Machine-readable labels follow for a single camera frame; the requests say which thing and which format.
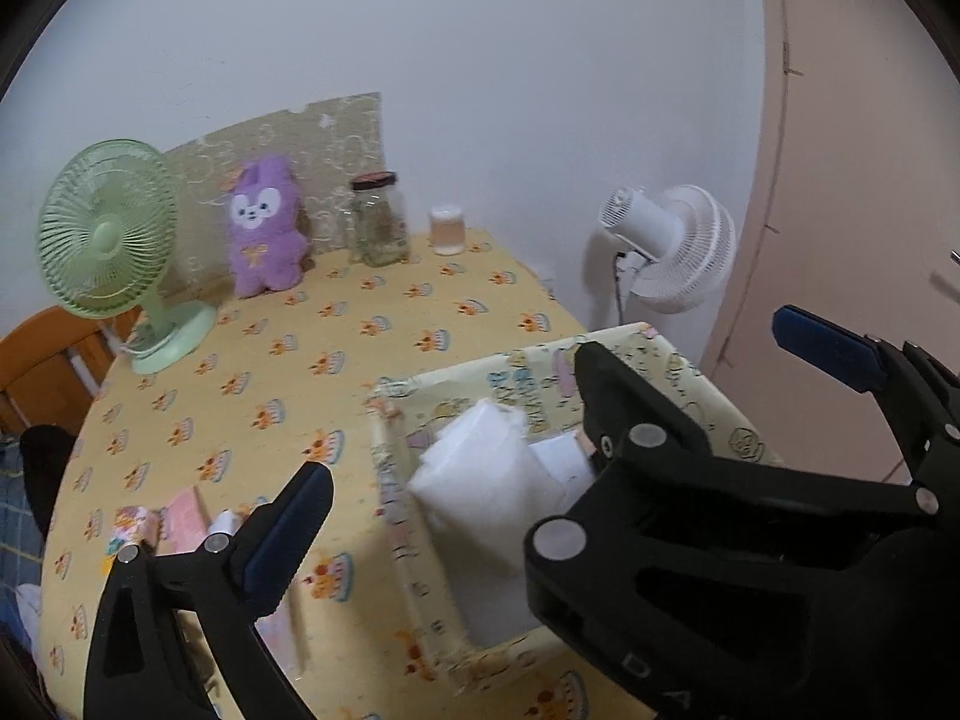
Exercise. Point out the purple plush bunny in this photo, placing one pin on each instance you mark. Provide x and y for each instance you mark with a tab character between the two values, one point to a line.
262	247

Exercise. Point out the small cotton swab container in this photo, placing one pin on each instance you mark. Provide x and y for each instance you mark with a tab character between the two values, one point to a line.
448	232

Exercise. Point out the orange wooden chair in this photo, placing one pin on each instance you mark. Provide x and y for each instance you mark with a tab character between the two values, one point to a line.
45	360

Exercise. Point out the white electric fan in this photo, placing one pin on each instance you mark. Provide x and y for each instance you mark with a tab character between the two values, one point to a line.
675	247

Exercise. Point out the blue plaid bedding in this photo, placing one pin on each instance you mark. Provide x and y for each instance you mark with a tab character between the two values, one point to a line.
15	510

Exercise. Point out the beige patterned board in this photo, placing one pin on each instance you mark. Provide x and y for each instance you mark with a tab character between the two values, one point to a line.
330	150

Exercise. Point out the yellow patterned storage box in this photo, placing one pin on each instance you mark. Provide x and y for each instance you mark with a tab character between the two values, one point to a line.
420	615

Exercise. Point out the white tissue pack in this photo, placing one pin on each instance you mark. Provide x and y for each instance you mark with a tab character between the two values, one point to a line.
480	472

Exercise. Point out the glass jar with dark lid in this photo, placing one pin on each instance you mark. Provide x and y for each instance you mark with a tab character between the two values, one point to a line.
379	229

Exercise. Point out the cartoon print tissue pack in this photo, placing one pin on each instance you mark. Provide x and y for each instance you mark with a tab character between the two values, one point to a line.
135	529

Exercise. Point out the white folded paper roll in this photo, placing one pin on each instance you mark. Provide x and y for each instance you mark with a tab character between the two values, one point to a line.
559	465

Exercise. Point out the pink flat packet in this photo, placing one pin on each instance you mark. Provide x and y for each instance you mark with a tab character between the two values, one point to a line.
187	517

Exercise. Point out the pink door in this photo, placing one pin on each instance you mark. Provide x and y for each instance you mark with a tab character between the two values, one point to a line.
862	165

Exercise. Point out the yellow printed tablecloth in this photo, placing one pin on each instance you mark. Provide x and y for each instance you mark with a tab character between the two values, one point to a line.
300	360

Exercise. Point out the white clothing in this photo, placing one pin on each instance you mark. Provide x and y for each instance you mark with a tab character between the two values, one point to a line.
28	615

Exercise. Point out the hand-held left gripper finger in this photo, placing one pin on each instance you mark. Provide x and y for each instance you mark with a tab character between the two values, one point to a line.
281	547

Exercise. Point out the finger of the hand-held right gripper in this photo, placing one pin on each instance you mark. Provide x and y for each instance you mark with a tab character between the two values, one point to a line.
607	405
821	345

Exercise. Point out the green desk fan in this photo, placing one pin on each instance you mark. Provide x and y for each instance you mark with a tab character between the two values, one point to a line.
105	232

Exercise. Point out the black cloth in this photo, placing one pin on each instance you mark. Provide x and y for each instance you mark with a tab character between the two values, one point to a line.
45	472

